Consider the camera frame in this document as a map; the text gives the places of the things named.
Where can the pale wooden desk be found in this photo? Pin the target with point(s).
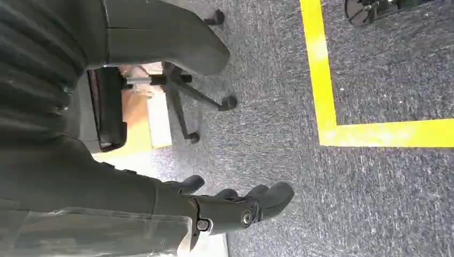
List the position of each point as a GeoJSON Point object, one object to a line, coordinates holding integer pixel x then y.
{"type": "Point", "coordinates": [136, 113]}

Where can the yellow floor tape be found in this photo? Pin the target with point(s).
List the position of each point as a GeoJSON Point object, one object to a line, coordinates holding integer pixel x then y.
{"type": "Point", "coordinates": [322, 71]}

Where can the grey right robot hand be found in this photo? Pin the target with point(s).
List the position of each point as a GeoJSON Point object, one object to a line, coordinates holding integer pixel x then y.
{"type": "Point", "coordinates": [88, 184]}

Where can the black chair base with casters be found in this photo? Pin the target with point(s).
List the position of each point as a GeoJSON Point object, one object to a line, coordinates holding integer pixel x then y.
{"type": "Point", "coordinates": [356, 12]}

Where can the black office chair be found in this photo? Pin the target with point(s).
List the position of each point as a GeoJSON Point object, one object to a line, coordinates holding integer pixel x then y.
{"type": "Point", "coordinates": [110, 106]}

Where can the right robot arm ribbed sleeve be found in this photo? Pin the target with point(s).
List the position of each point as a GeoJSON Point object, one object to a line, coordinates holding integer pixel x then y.
{"type": "Point", "coordinates": [32, 71]}

